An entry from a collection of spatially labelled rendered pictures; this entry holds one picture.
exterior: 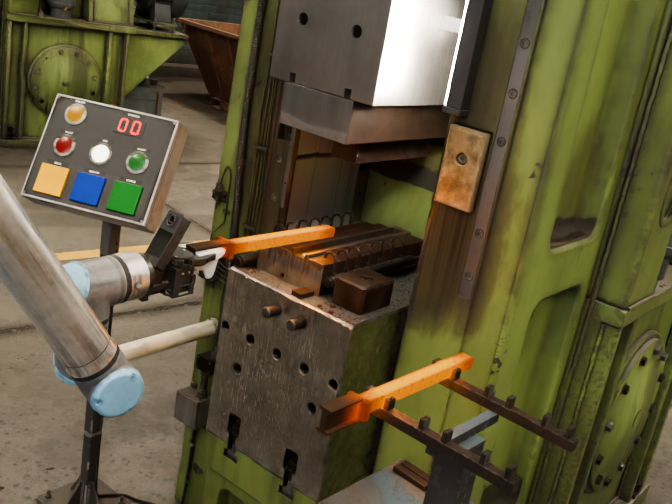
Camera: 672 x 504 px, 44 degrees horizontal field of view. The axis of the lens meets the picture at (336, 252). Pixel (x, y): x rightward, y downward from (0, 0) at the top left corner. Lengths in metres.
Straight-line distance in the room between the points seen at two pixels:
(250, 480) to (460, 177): 0.91
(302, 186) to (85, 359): 0.95
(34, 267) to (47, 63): 5.29
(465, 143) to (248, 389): 0.78
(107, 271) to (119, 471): 1.42
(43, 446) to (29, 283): 1.70
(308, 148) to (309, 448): 0.74
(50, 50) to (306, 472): 4.98
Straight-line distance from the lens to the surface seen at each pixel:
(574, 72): 1.72
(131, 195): 2.10
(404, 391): 1.51
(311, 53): 1.87
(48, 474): 2.84
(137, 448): 2.97
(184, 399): 2.47
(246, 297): 1.99
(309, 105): 1.87
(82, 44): 6.63
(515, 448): 2.34
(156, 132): 2.15
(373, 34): 1.77
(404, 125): 1.98
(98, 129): 2.21
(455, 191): 1.81
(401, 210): 2.33
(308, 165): 2.16
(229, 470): 2.19
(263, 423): 2.05
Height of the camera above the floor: 1.62
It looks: 18 degrees down
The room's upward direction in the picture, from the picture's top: 10 degrees clockwise
